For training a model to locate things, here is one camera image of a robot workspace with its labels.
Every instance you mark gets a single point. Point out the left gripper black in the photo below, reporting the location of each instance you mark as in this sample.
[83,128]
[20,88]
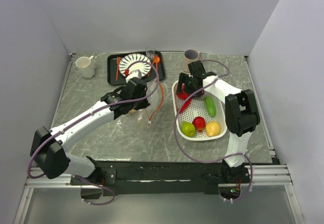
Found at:
[145,102]

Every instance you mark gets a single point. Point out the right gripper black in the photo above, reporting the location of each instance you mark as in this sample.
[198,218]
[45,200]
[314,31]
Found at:
[184,78]

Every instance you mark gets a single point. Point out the clear zip top bag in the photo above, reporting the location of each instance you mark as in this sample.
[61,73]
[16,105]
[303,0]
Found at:
[135,120]

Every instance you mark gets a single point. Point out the red apple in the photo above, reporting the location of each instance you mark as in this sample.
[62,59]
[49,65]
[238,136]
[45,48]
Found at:
[183,95]

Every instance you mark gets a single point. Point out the red strawberry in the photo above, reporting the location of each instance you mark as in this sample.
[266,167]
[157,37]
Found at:
[199,123]

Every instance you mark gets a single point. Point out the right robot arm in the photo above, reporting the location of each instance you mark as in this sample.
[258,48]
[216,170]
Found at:
[241,114]

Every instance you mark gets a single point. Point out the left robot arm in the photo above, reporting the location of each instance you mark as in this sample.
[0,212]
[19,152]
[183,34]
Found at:
[76,132]

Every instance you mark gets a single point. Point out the red chili pepper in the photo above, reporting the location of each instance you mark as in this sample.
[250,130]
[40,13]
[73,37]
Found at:
[185,105]

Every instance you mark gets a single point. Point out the striped white plate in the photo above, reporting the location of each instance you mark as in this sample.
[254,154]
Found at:
[131,58]

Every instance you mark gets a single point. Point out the beige mug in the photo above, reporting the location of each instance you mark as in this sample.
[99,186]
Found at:
[190,56]

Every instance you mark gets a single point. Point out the black tray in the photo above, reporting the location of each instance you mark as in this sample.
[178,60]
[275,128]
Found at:
[111,69]

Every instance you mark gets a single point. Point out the orange spoon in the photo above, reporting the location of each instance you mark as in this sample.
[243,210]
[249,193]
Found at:
[155,62]

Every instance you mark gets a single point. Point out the white plastic basket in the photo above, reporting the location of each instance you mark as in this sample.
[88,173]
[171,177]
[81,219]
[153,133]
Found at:
[197,109]

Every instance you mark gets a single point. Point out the orange fork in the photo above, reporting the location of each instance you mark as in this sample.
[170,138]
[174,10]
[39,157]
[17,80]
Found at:
[117,68]

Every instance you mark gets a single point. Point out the green cucumber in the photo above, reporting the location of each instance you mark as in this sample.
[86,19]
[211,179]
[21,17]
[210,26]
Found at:
[210,106]

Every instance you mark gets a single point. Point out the clear glass cup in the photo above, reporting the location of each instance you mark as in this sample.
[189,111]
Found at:
[150,52]

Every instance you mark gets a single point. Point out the green pear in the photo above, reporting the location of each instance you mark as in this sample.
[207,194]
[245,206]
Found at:
[188,129]

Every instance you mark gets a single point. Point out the white cup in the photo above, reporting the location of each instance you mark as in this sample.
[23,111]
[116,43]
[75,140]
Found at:
[86,66]

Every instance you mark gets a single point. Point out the yellow lemon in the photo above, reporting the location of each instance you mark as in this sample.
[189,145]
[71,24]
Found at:
[213,128]

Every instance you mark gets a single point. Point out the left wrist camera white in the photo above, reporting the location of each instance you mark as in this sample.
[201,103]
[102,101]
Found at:
[133,74]

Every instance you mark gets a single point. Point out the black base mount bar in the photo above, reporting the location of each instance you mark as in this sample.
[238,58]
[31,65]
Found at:
[120,178]

